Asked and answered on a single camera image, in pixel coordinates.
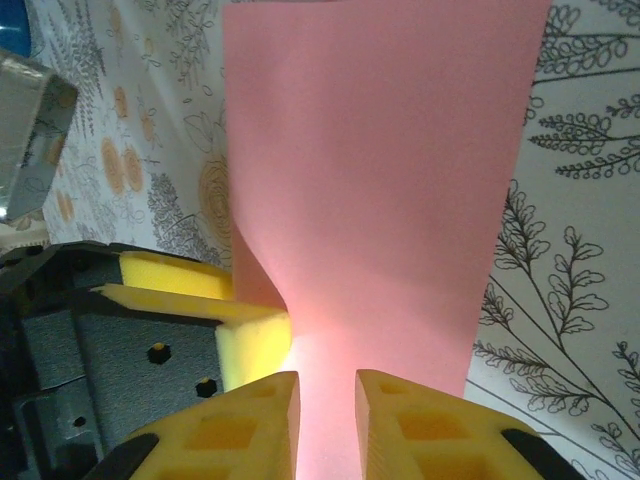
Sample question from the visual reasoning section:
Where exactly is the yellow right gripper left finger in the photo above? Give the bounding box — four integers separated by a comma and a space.
87, 370, 301, 480

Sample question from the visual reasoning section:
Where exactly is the pink cloth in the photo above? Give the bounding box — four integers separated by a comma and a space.
221, 0, 550, 480

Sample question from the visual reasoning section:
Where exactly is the blue enamel mug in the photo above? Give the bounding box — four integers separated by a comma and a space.
0, 0, 35, 54

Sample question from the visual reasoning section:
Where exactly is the floral tablecloth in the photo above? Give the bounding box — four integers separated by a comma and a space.
0, 0, 640, 480

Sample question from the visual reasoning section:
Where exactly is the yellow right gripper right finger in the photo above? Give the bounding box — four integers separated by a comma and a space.
355, 369, 581, 480

